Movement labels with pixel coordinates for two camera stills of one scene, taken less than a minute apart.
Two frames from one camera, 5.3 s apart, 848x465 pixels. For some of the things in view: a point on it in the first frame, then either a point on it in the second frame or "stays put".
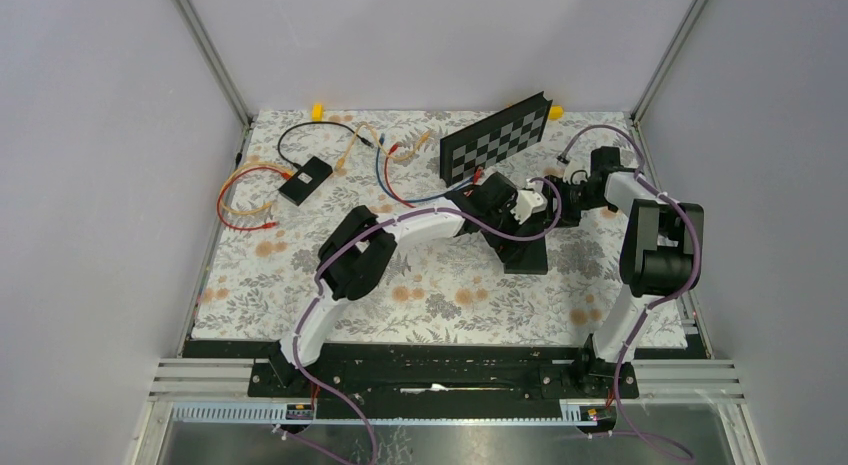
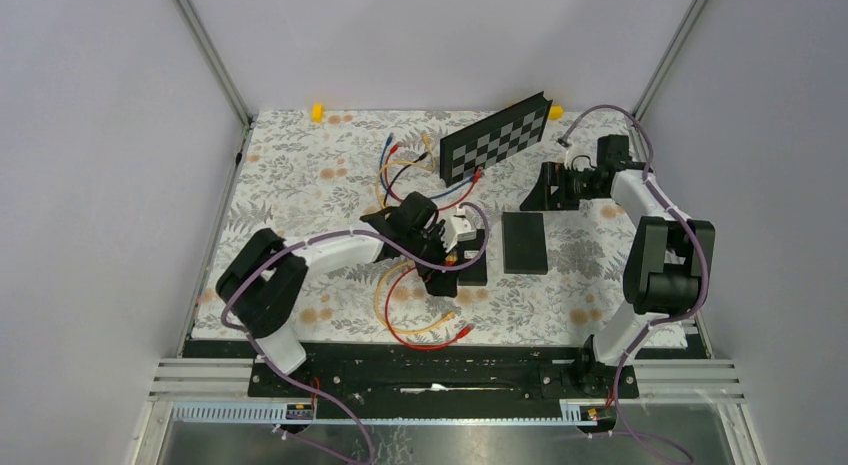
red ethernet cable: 476,176 stays put
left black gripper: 514,224 -> 439,283
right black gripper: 568,219 -> 551,175
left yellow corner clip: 317,112 stays put
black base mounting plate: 444,372 stays put
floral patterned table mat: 351,207 stays put
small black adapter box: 304,180 -> 475,275
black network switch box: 519,256 stays put
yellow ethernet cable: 342,157 -> 428,139
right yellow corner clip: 556,112 stays put
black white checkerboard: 493,138 stays put
